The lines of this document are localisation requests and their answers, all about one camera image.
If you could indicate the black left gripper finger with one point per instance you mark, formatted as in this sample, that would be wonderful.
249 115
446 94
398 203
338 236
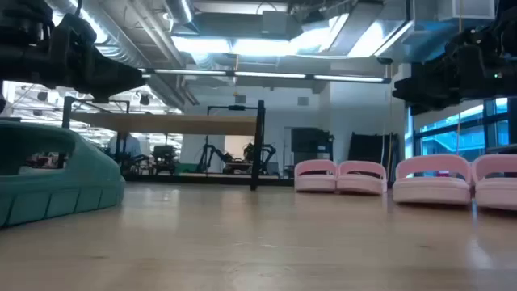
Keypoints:
125 74
121 88

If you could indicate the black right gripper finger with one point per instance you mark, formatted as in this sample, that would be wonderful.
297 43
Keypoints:
428 106
420 87

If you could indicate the pink rubber slide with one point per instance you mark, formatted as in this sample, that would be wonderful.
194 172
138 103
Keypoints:
359 185
315 184
432 190
497 194

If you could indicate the teal rubber slide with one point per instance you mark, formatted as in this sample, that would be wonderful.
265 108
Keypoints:
60 194

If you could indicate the blue-lit window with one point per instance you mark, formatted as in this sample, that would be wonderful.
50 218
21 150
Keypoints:
448 137

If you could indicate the person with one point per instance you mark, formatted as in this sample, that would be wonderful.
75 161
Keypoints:
129 145

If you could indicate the red box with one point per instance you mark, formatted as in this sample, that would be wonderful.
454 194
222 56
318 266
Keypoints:
443 174

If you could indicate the black leaning panel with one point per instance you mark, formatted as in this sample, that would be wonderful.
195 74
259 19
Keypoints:
369 149

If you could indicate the black cabinet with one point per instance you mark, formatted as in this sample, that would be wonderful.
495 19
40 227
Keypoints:
309 139

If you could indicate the long hanging light bar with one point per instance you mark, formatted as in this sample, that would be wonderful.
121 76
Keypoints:
266 75

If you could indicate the wooden shelf with black frame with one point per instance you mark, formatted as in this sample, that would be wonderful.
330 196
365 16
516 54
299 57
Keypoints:
161 123

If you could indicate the black table frame rails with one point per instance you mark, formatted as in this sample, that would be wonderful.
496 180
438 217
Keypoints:
202 180

